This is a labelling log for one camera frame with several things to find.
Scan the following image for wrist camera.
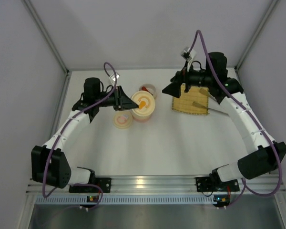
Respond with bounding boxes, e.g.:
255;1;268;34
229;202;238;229
109;73;120;85
180;47;197;62

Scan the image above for left aluminium frame post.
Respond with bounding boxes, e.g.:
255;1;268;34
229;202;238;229
21;0;69;75

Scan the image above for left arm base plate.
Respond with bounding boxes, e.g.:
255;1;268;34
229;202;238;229
69;177;112;193

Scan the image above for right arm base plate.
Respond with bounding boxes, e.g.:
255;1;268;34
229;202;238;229
195;176;240;192

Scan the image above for pink lunch box bowl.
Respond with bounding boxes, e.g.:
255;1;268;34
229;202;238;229
132;113;152;123

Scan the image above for orange lunch box bowl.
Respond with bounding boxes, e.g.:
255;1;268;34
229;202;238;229
139;83;157;99

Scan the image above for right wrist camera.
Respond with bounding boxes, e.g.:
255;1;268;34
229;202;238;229
180;47;197;62

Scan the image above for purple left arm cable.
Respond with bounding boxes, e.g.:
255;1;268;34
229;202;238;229
42;62;119;210

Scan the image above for slotted cable duct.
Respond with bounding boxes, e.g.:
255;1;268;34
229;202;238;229
35;195;228;206

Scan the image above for bamboo sushi mat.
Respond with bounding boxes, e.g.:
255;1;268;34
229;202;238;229
172;84;209;115

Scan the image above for cream lid with pink ring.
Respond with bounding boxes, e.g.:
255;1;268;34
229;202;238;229
113;111;133;129

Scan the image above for right aluminium frame post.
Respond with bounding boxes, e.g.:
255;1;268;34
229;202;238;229
234;0;281;72

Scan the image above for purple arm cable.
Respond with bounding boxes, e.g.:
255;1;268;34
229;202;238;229
42;62;119;210
192;30;284;210

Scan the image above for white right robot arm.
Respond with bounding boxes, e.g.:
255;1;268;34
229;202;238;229
162;52;286;184

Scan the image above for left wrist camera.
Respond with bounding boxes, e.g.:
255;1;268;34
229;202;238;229
109;73;120;85

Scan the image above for metal tongs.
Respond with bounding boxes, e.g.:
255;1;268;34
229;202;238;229
193;87;228;116

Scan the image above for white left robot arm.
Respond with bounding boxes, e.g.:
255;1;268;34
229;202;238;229
31;77;138;188

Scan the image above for aluminium frame post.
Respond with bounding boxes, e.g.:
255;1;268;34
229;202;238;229
234;0;281;72
21;0;69;75

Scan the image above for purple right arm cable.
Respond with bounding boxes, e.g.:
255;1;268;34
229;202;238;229
192;30;284;210

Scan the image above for cream plain lid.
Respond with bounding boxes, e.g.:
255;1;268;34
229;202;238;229
131;91;155;116

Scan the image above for aluminium mounting rail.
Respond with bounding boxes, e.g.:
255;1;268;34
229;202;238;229
26;175;286;194

